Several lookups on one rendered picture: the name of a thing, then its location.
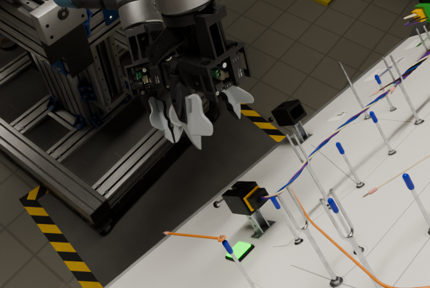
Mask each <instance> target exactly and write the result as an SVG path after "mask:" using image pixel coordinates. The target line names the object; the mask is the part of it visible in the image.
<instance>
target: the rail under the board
mask: <svg viewBox="0 0 430 288"><path fill-rule="evenodd" d="M407 39H408V38H405V39H404V40H402V41H401V42H400V43H398V44H397V45H396V46H395V47H394V48H393V49H391V50H390V51H389V52H387V53H386V54H385V55H384V56H383V57H387V56H388V55H389V54H390V53H391V52H392V51H394V50H395V49H396V48H397V47H398V46H400V45H401V44H402V43H403V42H405V41H406V40H407ZM381 60H383V59H382V58H380V59H379V60H378V61H377V62H375V64H373V65H372V66H371V67H369V68H368V69H367V70H366V71H365V72H364V73H362V74H361V75H360V76H358V77H357V78H356V79H355V80H354V81H353V82H352V84H354V83H355V82H357V80H359V79H360V78H361V77H362V76H364V75H365V74H366V73H367V72H368V71H369V70H371V69H372V68H373V67H375V66H376V65H377V64H378V63H379V62H380V61H381ZM349 87H350V86H349V85H348V86H346V87H345V88H344V89H343V90H342V91H341V92H339V93H338V94H337V95H336V96H334V98H332V99H331V100H330V101H328V102H327V103H326V104H325V105H324V106H323V107H321V108H320V109H319V110H317V111H316V112H315V113H314V114H313V115H312V116H310V117H309V118H308V119H306V120H305V121H304V122H303V123H302V126H304V125H305V124H306V123H307V122H308V121H309V120H311V119H312V118H313V117H314V116H315V115H317V114H318V113H319V112H320V111H322V110H323V109H324V108H325V107H326V106H327V105H329V104H330V103H331V102H333V101H334V100H335V99H336V98H337V97H338V96H339V95H341V94H342V93H343V92H345V91H346V90H347V89H348V88H349ZM285 140H287V137H285V138H284V139H283V140H282V141H280V142H279V143H278V144H276V145H275V146H274V147H273V148H272V149H271V150H269V151H268V152H267V153H265V154H264V155H263V156H262V157H261V158H260V159H258V160H257V161H256V162H254V163H253V164H252V165H251V166H250V167H249V168H247V169H246V170H245V171H244V172H242V174H240V175H239V176H238V177H236V178H235V179H234V180H233V181H232V182H231V183H229V184H228V185H227V186H226V187H224V188H223V189H222V190H221V191H220V192H219V193H217V194H216V195H215V196H213V197H212V198H211V199H210V200H209V201H208V202H206V203H205V204H204V205H202V206H201V208H199V209H198V210H197V211H195V212H194V213H193V214H192V215H190V217H188V218H187V219H186V220H184V221H183V222H182V223H181V224H180V225H179V226H177V227H176V228H175V229H174V230H172V231H171V232H174V233H175V232H176V231H178V229H180V228H181V227H182V226H183V225H185V224H186V223H187V222H188V221H189V220H190V219H192V218H193V217H194V216H196V215H197V214H198V213H199V212H200V211H201V210H202V209H204V208H205V207H206V206H208V205H209V204H210V203H211V202H212V201H213V200H215V199H216V198H217V197H218V196H220V194H222V193H223V192H224V191H226V190H227V189H228V188H229V187H230V186H231V185H232V184H234V183H235V182H236V181H238V180H239V179H240V178H241V177H242V176H243V175H245V174H246V173H247V172H248V171H250V170H251V169H252V168H253V167H254V166H255V165H257V164H258V163H259V162H261V160H263V159H264V158H265V157H266V156H268V155H269V154H270V153H271V152H272V151H273V150H274V149H276V148H277V147H278V146H280V145H281V144H282V143H283V142H284V141H285ZM170 236H171V235H167V236H165V237H164V238H163V239H161V240H160V241H159V242H158V243H157V244H155V245H154V246H153V247H152V248H151V249H149V251H147V252H146V253H145V254H143V255H142V256H141V257H140V258H139V259H138V260H136V261H135V262H134V263H132V264H131V265H130V266H129V267H128V268H127V269H125V270H124V271H123V272H122V273H120V274H119V275H118V276H117V277H116V278H114V279H113V280H112V281H111V282H110V283H108V284H107V285H106V286H105V287H103V288H109V287H110V286H111V285H113V284H114V283H115V282H116V281H117V280H118V279H120V278H121V277H122V276H124V274H126V273H127V272H128V271H129V270H130V269H132V268H133V267H134V266H135V265H136V264H138V263H139V262H140V261H141V260H143V259H144V258H145V257H146V256H147V255H148V254H150V253H151V252H152V251H154V250H155V249H156V248H157V247H158V246H159V245H160V244H162V243H163V242H164V241H165V240H167V238H169V237H170Z"/></svg>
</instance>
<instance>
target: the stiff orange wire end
mask: <svg viewBox="0 0 430 288"><path fill-rule="evenodd" d="M162 234H165V235H174V236H186V237H198V238H205V239H217V240H218V242H222V241H224V240H225V238H226V235H222V236H223V238H222V239H221V238H220V237H216V236H202V235H194V234H181V233H174V232H162Z"/></svg>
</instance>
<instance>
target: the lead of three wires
mask: <svg viewBox="0 0 430 288"><path fill-rule="evenodd" d="M307 164H308V163H307V160H306V161H305V162H304V163H303V164H302V165H301V166H300V168H299V170H298V171H297V172H296V173H295V174H294V175H293V177H292V178H291V179H290V181H288V183H287V184H286V185H284V187H282V188H281V189H279V190H278V191H277V192H276V193H275V194H273V195H269V196H264V197H260V198H261V199H262V200H269V199H271V197H272V196H274V197H277V194H281V193H282V192H283V191H285V190H286V186H289V187H290V186H291V184H292V183H293V182H294V180H295V179H297V178H298V176H299V175H300V174H301V172H302V171H303V169H304V167H305V166H306V165H307Z"/></svg>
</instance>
